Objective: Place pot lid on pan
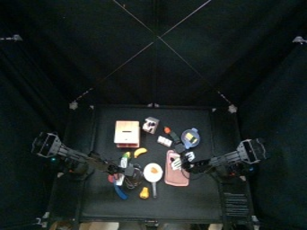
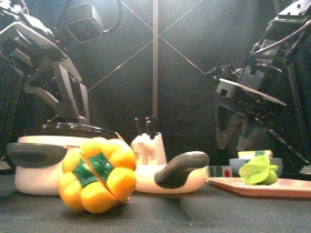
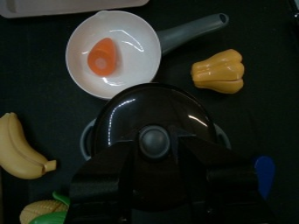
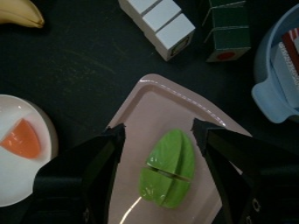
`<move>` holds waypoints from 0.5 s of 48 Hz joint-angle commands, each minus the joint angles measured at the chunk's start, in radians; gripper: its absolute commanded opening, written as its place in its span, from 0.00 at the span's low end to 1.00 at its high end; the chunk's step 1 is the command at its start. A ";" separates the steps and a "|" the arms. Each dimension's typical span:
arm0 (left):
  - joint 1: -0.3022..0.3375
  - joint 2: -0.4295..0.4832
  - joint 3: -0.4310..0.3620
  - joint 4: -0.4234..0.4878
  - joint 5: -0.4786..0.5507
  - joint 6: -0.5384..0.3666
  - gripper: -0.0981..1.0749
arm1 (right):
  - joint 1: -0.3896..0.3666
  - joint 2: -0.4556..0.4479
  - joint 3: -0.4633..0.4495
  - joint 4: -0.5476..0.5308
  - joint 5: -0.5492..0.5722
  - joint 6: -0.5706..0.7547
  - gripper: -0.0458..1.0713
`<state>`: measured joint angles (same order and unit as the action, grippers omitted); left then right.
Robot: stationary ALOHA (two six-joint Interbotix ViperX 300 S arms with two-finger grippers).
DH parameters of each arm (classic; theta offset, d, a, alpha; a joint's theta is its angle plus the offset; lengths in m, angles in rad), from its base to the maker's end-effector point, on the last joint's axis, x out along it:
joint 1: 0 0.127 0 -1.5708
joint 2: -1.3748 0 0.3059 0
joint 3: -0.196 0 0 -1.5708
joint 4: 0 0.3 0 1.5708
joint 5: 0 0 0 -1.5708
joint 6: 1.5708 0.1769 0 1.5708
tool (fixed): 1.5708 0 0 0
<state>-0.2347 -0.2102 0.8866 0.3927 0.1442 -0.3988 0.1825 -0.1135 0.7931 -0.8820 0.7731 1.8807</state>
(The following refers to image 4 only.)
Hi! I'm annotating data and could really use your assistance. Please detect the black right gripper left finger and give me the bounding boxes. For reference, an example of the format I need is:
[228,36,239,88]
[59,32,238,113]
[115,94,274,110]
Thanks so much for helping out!
[19,122,127,224]

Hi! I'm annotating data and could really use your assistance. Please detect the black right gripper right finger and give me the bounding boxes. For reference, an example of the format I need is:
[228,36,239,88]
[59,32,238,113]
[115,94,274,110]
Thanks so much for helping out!
[191,117,299,224]

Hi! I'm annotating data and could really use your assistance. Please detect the white round plate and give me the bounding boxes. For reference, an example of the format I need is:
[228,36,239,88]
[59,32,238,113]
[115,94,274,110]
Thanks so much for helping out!
[0,94,60,208]

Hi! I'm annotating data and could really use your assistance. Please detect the orange toy fruit slice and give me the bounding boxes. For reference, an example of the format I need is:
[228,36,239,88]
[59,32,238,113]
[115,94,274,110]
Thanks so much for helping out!
[0,118,43,160]

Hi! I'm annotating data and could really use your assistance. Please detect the green toy lime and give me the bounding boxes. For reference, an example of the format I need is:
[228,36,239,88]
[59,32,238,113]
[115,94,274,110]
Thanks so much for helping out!
[138,128,196,209]

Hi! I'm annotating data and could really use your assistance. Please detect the light blue toy bowl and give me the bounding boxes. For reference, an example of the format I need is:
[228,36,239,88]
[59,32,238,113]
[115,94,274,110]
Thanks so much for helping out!
[251,3,299,124]

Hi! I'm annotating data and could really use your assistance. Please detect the pink plastic tray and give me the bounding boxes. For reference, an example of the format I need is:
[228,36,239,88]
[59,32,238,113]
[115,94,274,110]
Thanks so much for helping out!
[106,73,254,224]

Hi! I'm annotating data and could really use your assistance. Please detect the red white striped packet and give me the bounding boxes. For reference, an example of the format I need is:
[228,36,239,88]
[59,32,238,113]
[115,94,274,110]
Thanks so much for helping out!
[280,27,299,86]

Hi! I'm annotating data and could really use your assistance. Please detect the green carton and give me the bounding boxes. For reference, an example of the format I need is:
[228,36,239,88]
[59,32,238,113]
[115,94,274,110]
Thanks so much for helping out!
[202,0,252,63]

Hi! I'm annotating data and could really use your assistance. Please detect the white wooden toy block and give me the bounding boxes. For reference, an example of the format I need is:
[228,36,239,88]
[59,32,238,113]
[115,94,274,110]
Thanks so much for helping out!
[116,0,196,62]

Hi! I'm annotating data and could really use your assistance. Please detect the yellow toy banana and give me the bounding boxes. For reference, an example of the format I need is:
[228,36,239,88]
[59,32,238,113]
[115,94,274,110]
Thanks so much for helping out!
[0,0,46,29]

